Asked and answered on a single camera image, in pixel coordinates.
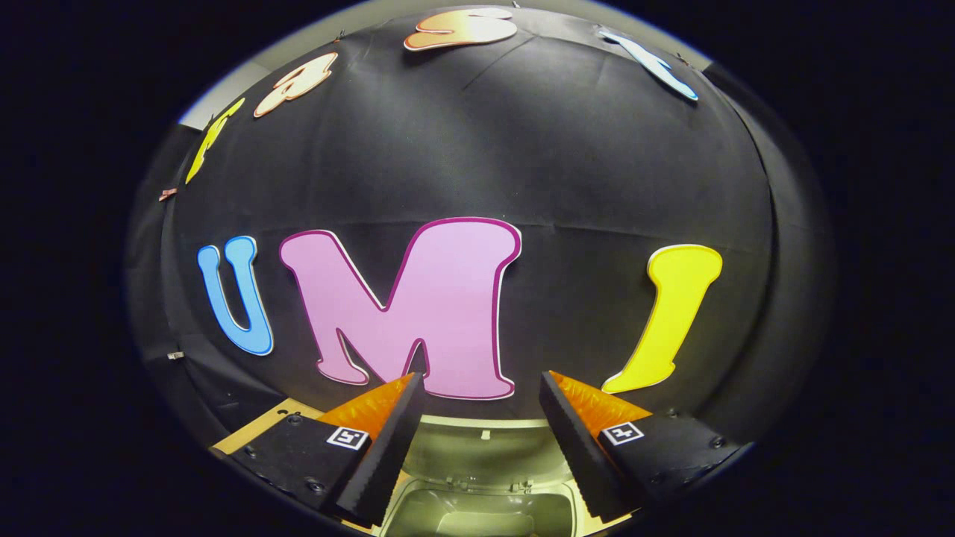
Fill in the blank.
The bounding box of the green desktop garbage bin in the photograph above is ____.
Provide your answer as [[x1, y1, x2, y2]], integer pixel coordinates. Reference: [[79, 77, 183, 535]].
[[373, 414, 601, 537]]

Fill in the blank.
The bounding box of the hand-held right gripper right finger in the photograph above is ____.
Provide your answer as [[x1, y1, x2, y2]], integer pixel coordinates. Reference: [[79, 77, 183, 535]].
[[539, 371, 754, 523]]

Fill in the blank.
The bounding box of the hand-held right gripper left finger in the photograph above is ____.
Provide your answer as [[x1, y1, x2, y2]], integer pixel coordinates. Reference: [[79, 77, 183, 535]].
[[230, 372, 428, 527]]

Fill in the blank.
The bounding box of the black backdrop cloth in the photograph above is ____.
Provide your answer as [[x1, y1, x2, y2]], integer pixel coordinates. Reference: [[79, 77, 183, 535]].
[[125, 7, 833, 463]]

